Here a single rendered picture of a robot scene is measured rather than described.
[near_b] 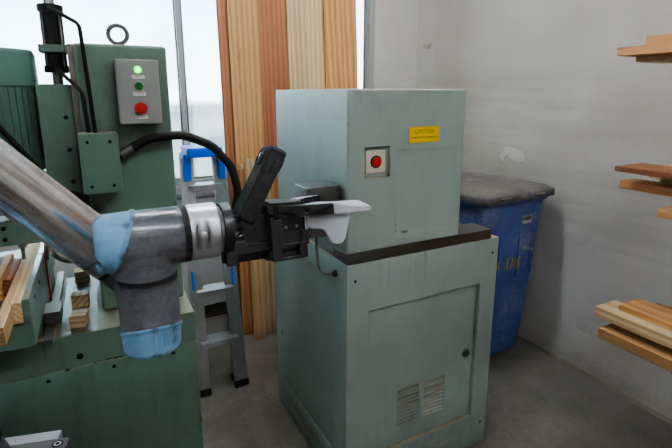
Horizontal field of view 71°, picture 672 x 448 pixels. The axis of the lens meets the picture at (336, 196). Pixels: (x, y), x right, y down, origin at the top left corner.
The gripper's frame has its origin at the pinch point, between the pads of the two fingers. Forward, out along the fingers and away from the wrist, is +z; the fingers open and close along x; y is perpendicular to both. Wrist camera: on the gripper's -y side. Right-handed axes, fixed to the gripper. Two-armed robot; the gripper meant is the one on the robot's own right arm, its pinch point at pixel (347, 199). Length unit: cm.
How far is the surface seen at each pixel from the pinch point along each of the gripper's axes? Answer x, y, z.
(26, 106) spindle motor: -78, -24, -49
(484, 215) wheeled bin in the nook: -96, 25, 122
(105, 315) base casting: -78, 33, -36
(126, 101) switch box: -66, -23, -26
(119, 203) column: -76, 3, -30
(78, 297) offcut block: -86, 29, -42
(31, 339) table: -59, 30, -51
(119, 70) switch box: -65, -31, -27
